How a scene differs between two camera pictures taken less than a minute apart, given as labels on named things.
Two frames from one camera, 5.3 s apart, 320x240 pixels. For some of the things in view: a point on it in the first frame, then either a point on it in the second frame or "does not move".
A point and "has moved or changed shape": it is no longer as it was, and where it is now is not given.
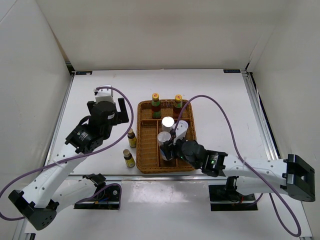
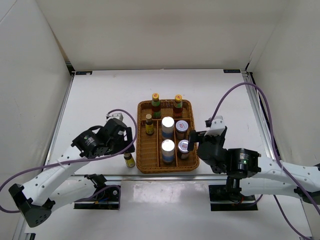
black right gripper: x=167 y=147 → x=196 y=137
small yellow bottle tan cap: x=132 y=138 has moved or changed shape
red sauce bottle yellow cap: x=155 y=106 does not move
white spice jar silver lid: x=162 y=137 has moved or changed shape
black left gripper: x=121 y=117 → x=129 y=133
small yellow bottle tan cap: x=129 y=159 does not move
